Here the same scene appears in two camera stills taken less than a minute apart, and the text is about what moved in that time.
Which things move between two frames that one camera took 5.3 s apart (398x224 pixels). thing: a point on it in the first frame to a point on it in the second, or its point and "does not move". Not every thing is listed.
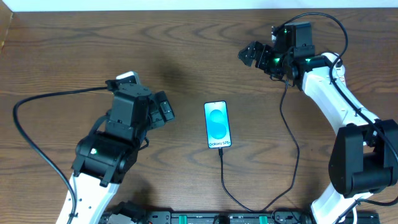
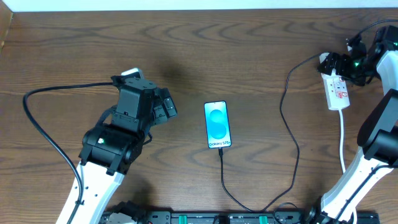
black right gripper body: x=259 y=56 to x=337 y=64
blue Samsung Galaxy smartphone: x=217 y=127 does not move
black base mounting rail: x=242 y=217 does not move
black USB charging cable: x=221 y=155 does not move
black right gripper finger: x=252 y=51 to x=341 y=64
